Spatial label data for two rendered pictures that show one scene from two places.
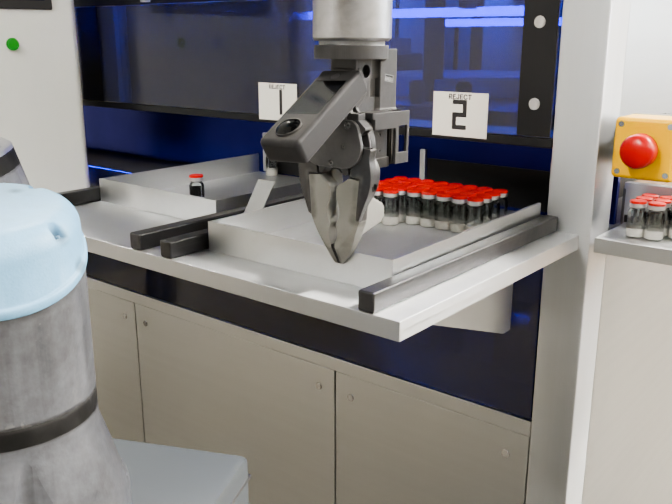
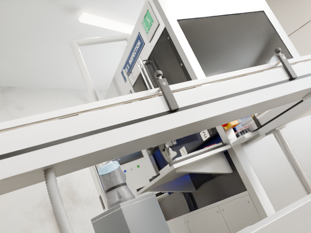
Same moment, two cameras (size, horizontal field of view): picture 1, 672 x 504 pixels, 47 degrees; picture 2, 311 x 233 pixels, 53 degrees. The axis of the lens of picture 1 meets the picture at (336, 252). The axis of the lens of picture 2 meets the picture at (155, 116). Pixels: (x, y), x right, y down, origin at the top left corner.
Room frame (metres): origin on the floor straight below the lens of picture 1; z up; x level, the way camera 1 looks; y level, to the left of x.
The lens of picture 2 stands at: (-0.90, -0.71, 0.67)
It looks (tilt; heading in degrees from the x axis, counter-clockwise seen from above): 17 degrees up; 22
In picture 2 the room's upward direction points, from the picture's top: 24 degrees counter-clockwise
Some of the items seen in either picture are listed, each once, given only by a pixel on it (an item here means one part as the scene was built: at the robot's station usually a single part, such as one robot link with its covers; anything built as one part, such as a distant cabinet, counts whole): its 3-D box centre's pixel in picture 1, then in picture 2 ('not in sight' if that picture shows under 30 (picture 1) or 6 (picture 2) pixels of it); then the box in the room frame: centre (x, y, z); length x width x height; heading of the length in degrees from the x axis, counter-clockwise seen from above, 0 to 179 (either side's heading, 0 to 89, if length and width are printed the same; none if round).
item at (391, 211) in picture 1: (390, 207); not in sight; (1.00, -0.07, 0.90); 0.02 x 0.02 x 0.05
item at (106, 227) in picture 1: (290, 224); (183, 170); (1.04, 0.06, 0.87); 0.70 x 0.48 x 0.02; 51
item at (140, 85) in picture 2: not in sight; (151, 106); (1.41, 0.24, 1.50); 0.47 x 0.01 x 0.59; 51
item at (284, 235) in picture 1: (383, 225); (190, 159); (0.93, -0.06, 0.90); 0.34 x 0.26 x 0.04; 142
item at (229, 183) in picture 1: (240, 183); not in sight; (1.21, 0.15, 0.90); 0.34 x 0.26 x 0.04; 141
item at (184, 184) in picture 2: not in sight; (172, 190); (1.19, 0.26, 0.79); 0.34 x 0.03 x 0.13; 141
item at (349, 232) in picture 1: (363, 217); (172, 155); (0.75, -0.03, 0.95); 0.06 x 0.03 x 0.09; 141
